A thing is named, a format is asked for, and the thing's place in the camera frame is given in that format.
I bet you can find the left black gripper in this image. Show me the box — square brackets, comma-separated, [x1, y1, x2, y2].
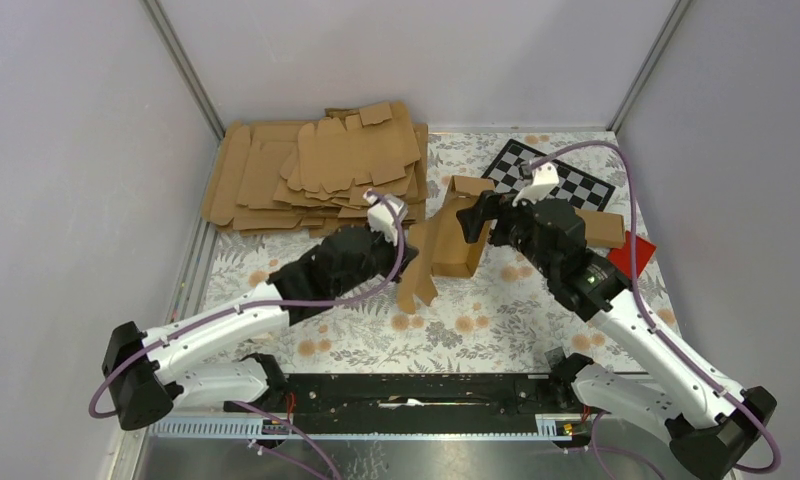
[335, 221, 418, 297]

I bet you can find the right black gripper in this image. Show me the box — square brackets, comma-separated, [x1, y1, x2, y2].
[455, 185, 558, 278]

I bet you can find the brown cardboard box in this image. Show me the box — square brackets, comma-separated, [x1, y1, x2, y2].
[396, 176, 495, 314]

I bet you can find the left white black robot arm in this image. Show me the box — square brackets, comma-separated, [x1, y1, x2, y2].
[102, 227, 418, 431]

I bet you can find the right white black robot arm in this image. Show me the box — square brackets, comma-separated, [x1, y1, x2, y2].
[456, 191, 777, 479]

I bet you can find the folded small cardboard box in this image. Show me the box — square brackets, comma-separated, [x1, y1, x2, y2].
[575, 209, 627, 249]

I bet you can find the red box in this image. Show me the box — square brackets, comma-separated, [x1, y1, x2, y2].
[607, 231, 657, 279]

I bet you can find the black white checkerboard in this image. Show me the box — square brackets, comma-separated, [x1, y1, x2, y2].
[482, 139, 616, 211]

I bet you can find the stack of cardboard blanks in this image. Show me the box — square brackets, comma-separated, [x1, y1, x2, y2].
[201, 101, 428, 235]

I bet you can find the floral table mat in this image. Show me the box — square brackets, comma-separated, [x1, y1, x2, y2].
[199, 132, 643, 374]

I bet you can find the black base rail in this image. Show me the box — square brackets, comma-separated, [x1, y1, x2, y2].
[250, 373, 600, 436]

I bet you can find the perforated metal cable tray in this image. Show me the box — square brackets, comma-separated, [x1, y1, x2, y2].
[148, 408, 572, 442]

